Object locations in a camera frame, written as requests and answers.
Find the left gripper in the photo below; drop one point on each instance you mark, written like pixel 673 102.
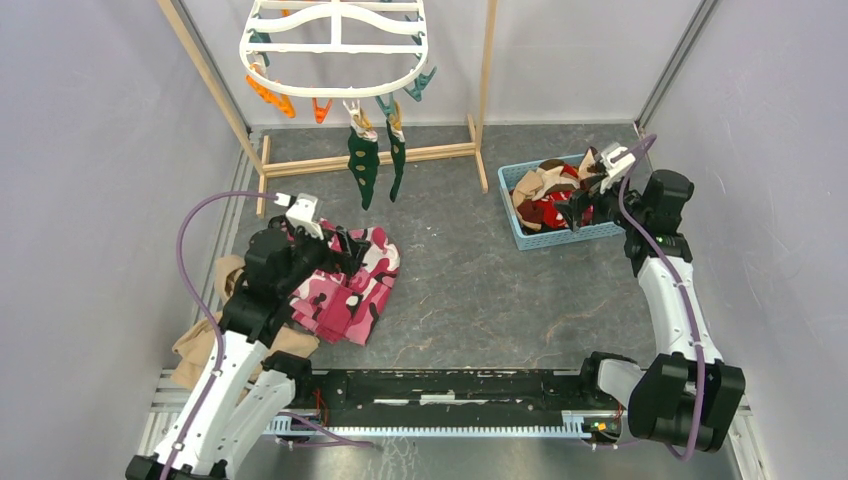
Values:
pixel 350 259

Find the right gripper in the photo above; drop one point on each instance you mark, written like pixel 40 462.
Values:
pixel 583 198

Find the green sock with yellow cuff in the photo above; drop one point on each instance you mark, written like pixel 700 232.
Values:
pixel 363 160

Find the white clothespin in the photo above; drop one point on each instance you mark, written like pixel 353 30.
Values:
pixel 353 108

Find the orange clothespin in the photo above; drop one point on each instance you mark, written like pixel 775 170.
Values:
pixel 283 103
pixel 321 110
pixel 265 94

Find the teal clothespin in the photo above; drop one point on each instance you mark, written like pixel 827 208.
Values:
pixel 388 106
pixel 416 88

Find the white clip hanger frame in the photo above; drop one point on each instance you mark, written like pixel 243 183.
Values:
pixel 353 29

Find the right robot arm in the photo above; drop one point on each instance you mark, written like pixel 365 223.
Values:
pixel 688 396

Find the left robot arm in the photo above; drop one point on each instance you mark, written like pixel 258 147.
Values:
pixel 245 384

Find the brown tan socks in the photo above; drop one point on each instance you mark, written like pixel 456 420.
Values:
pixel 551 176

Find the wooden hanger stand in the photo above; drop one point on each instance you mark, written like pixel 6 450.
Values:
pixel 179 19

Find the pink camouflage cloth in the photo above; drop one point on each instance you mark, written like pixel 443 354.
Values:
pixel 335 306

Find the red white patterned sock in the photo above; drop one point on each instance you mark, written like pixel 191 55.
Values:
pixel 544 213

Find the light blue plastic basket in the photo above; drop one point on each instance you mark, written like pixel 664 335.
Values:
pixel 508 177

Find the beige cloth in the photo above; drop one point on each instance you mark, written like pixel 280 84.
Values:
pixel 194 347

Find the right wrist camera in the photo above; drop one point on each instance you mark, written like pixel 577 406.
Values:
pixel 615 161

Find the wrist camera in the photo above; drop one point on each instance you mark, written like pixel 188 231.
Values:
pixel 615 161
pixel 303 211

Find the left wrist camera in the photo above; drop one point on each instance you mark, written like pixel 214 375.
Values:
pixel 303 211

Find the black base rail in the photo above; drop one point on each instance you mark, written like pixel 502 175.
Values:
pixel 454 398

